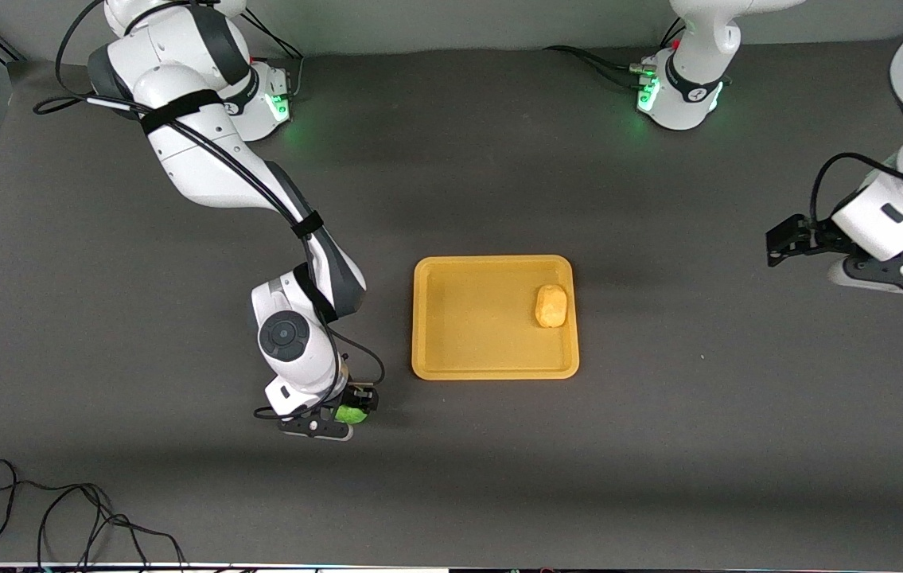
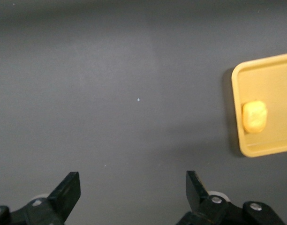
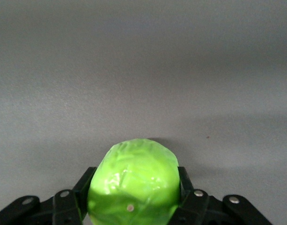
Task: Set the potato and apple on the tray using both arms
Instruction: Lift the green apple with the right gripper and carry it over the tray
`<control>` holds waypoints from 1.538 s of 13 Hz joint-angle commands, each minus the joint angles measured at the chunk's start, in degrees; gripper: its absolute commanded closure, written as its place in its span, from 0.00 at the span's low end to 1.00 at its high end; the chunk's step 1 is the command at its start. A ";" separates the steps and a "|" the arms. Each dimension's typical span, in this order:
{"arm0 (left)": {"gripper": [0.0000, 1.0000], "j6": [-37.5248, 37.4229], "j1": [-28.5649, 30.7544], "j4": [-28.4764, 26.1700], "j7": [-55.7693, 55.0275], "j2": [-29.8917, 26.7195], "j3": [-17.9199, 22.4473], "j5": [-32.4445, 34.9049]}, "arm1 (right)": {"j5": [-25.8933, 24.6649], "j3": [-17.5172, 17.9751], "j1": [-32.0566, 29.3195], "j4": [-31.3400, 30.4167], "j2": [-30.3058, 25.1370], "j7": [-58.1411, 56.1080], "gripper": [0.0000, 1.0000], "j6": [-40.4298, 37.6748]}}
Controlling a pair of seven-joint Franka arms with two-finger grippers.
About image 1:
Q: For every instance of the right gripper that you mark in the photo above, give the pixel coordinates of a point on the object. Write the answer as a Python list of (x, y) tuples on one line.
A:
[(359, 396)]

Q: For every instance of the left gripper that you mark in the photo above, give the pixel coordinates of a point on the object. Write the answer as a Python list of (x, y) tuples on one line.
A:
[(815, 236)]

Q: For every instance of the green apple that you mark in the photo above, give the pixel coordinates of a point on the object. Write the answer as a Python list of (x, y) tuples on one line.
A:
[(351, 415)]

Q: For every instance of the yellow-brown potato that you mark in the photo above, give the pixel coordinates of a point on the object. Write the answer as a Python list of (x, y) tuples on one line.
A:
[(550, 305)]

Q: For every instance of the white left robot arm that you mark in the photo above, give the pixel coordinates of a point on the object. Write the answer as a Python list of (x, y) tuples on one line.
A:
[(698, 48)]

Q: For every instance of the yellow plastic tray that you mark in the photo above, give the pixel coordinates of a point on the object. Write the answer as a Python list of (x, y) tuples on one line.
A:
[(495, 317)]

